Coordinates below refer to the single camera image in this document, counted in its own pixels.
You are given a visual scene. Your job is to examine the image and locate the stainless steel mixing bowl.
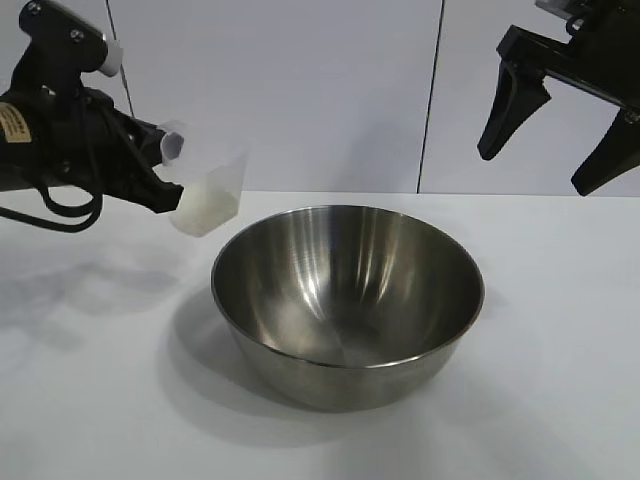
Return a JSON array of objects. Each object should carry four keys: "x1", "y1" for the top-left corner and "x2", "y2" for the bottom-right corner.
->
[{"x1": 209, "y1": 203, "x2": 487, "y2": 414}]

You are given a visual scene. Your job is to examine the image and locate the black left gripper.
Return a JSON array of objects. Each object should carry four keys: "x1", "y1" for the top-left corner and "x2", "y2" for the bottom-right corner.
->
[{"x1": 28, "y1": 86, "x2": 185, "y2": 215}]

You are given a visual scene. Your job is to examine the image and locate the white rice grains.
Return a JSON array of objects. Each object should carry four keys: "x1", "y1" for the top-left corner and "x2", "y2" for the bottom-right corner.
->
[{"x1": 172, "y1": 181, "x2": 242, "y2": 236}]

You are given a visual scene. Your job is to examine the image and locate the translucent plastic measuring cup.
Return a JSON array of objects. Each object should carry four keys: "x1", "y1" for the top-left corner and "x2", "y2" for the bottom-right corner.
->
[{"x1": 152, "y1": 118, "x2": 250, "y2": 237}]

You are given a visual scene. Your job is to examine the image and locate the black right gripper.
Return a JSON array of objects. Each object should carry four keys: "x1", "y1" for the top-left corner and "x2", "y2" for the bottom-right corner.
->
[{"x1": 476, "y1": 0, "x2": 640, "y2": 197}]

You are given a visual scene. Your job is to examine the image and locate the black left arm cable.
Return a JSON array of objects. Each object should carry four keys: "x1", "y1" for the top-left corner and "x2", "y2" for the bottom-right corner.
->
[{"x1": 0, "y1": 99, "x2": 105, "y2": 234}]

